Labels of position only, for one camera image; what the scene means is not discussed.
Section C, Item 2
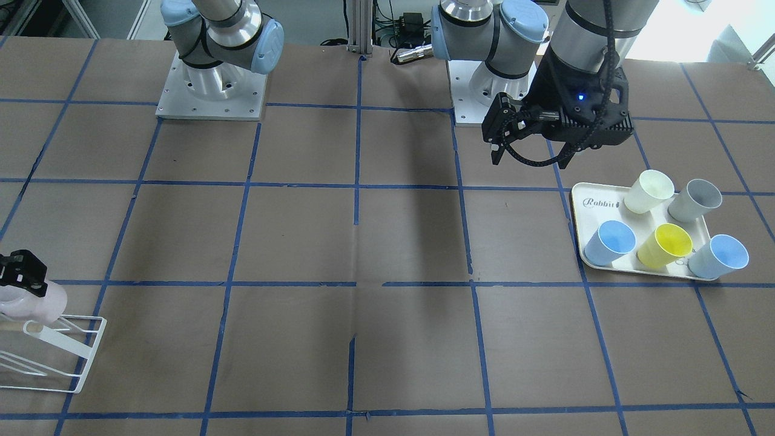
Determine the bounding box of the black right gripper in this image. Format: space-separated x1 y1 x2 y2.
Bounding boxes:
1 250 48 298

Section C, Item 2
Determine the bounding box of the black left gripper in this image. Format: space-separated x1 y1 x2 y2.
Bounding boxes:
481 48 635 170

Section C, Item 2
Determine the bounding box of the pink plastic cup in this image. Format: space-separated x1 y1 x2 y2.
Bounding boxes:
1 280 68 326

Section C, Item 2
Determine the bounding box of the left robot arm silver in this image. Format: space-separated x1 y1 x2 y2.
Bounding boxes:
431 1 657 169

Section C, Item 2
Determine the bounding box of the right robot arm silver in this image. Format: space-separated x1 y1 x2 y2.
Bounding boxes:
157 1 285 121

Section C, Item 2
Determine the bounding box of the light blue cup rear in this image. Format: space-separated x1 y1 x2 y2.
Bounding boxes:
583 220 636 266

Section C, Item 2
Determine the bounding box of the light blue cup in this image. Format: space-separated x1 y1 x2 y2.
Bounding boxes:
687 234 750 280
583 220 636 266

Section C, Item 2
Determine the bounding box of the cream plastic cup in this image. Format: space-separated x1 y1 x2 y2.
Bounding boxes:
624 170 674 214

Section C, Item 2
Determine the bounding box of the yellow plastic cup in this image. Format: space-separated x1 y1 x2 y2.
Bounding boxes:
636 223 694 269

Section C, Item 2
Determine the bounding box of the grey plastic cup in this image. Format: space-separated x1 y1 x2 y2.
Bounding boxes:
667 179 723 223

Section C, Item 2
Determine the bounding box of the light blue cup front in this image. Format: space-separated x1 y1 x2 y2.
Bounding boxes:
687 234 750 280

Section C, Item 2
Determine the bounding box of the beige plastic tray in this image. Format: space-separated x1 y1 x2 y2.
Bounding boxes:
570 182 711 281

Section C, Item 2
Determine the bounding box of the white wire cup rack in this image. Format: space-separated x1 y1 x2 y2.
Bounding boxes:
1 315 107 394

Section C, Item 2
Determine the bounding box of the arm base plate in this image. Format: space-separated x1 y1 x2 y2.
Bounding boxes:
156 56 268 122
447 60 537 127

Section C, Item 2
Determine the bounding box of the aluminium frame post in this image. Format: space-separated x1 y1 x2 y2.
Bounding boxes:
345 0 375 58

